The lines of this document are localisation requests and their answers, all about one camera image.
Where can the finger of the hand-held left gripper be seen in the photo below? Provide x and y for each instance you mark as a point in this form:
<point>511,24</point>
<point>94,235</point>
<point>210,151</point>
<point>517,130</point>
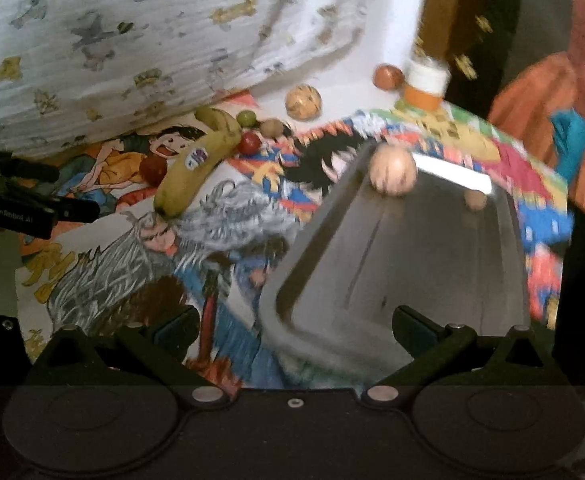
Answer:
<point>32,172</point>
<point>75,211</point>

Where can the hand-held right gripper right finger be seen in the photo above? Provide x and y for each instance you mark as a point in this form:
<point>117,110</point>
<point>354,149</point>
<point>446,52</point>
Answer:
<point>407,327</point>

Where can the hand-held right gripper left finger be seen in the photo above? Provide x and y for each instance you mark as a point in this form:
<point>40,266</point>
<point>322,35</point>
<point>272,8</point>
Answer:
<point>175,332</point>

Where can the metal tray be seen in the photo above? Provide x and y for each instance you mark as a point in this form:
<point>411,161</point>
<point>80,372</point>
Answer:
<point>422,260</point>

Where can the red cherry tomato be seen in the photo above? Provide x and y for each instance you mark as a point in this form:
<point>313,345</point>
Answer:
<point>150,170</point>
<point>249,143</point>

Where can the yellow banana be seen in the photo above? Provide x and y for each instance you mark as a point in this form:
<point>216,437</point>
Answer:
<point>197,165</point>

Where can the small green round fruit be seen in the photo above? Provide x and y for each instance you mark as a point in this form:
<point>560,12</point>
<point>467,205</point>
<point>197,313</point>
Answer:
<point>246,118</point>

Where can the small brown round fruit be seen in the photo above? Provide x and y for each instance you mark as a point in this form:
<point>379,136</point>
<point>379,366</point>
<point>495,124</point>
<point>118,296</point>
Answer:
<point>474,199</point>
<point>271,127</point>

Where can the colourful cartoon printed cloth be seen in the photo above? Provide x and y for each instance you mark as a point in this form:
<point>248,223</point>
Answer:
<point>122,270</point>

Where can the plain beige round fruit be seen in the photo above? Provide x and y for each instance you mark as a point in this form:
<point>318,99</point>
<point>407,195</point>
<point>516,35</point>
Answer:
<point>392,171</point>

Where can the orange and white jar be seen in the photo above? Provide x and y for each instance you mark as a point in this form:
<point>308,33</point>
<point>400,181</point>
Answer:
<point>425,85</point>

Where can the striped beige round fruit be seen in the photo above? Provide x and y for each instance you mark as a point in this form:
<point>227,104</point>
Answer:
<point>302,102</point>

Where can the red-brown apple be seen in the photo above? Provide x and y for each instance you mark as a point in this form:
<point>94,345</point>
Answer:
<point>388,77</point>

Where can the yellow flower twig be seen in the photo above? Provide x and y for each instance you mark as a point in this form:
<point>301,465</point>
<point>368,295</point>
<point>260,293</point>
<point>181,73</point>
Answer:
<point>482,22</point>

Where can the brown wooden post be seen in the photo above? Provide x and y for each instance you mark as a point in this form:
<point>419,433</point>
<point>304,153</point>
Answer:
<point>442,0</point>

